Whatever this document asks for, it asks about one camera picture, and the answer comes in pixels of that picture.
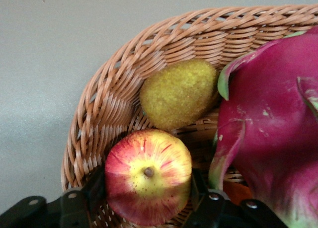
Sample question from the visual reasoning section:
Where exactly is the brown wicker basket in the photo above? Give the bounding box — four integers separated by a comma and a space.
61, 3, 318, 228

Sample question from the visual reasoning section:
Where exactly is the red and yellow apple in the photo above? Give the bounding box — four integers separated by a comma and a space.
104, 128, 193, 227

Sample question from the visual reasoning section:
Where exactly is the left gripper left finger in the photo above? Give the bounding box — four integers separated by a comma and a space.
0, 167, 107, 228

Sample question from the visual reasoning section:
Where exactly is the small orange fruit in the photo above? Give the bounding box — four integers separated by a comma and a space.
223, 180, 253, 206

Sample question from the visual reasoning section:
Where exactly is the magenta dragon fruit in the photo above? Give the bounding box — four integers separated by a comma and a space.
208, 26, 318, 228

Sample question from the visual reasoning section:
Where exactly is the yellow-green fuzzy pear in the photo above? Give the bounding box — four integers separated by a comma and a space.
139, 59, 220, 132

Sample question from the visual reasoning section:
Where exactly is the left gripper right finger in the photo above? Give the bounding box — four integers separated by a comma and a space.
183, 168, 289, 228

